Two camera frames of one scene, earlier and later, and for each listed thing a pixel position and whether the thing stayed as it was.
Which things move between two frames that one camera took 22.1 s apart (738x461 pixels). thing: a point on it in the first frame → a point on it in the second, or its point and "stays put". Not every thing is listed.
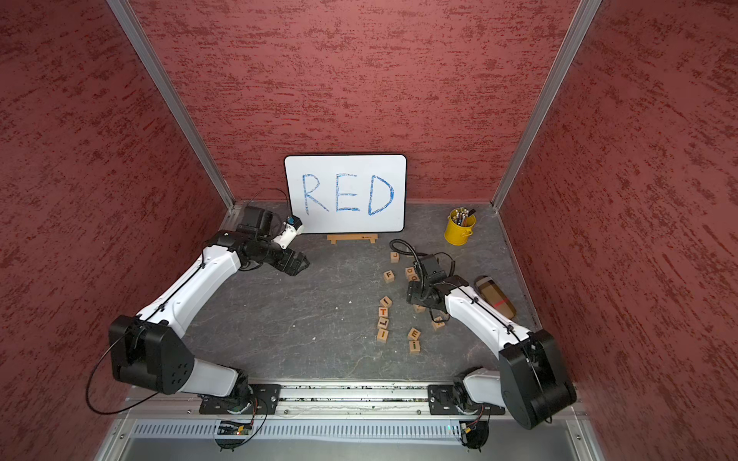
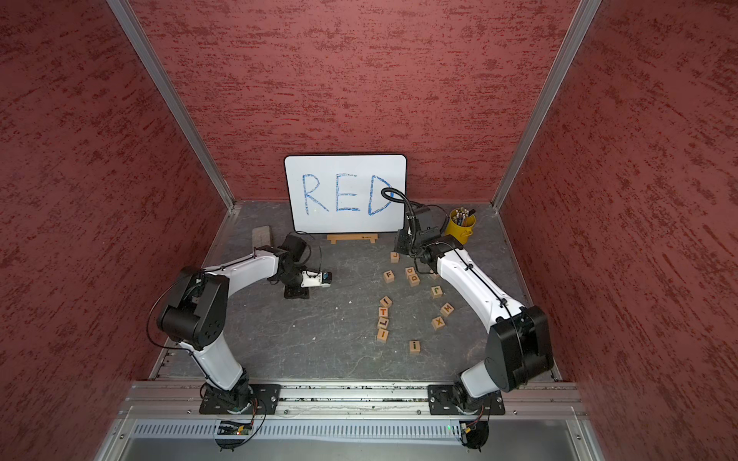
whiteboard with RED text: [348, 194] stays put
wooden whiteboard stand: [355, 236] stays put
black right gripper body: [417, 295] → [407, 244]
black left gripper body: [281, 258] → [292, 282]
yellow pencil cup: [458, 225] stays put
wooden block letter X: [435, 324] stays put
